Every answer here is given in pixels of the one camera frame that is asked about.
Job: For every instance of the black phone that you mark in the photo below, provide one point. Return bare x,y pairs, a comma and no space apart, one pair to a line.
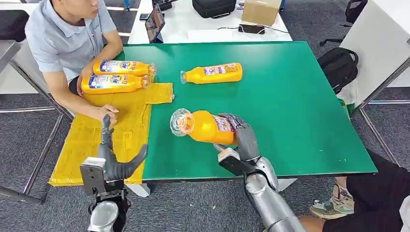
251,29

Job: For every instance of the black office chair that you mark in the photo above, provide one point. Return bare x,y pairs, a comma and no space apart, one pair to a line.
354,12

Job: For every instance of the black seat cushion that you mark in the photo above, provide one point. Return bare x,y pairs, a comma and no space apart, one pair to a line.
12,25

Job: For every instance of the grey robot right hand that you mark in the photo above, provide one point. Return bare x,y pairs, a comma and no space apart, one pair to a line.
246,144

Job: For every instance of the orange drink bottle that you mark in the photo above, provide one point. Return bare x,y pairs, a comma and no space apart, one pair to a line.
205,128
217,76
121,68
109,85

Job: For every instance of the person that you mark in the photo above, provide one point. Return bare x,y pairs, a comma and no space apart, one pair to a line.
378,192
64,38

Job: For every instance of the white table leg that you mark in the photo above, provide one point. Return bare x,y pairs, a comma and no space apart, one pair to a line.
139,190

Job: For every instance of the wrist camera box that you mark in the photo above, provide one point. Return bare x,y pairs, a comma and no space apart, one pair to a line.
93,174
232,161

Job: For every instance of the small dark phone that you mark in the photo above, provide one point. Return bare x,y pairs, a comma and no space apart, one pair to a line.
144,16

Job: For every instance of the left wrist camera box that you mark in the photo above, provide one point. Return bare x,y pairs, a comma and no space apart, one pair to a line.
93,174

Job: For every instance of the brown cardboard box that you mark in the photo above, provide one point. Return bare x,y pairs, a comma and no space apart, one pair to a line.
261,12

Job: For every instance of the person's right hand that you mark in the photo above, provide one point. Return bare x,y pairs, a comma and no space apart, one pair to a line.
104,113

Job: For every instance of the green table mat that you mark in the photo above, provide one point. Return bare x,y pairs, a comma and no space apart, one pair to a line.
288,112

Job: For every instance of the white table with metal legs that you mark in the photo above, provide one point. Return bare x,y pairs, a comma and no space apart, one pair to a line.
374,48

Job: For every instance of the black tablet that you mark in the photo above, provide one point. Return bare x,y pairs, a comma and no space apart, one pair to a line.
155,24

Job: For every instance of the pale sneaker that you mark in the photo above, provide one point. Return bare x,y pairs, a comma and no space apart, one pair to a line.
333,205

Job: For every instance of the black backpack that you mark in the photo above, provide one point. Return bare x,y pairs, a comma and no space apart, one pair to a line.
339,68

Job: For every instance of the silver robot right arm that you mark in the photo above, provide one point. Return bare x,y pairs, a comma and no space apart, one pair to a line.
269,198

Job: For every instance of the person's left hand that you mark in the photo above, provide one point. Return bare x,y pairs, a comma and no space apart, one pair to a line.
84,73

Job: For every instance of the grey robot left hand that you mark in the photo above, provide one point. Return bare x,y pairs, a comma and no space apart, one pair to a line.
110,166

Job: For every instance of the yellow sheet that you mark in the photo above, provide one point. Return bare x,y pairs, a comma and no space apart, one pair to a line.
128,134

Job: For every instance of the black carry bag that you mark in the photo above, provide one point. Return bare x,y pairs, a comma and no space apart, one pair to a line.
214,8

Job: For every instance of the grey metal-frame table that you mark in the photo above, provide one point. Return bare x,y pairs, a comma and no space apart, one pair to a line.
29,64

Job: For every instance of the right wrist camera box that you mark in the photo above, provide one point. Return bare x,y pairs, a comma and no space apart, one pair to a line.
232,161

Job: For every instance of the black device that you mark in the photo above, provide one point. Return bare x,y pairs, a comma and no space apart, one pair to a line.
161,4

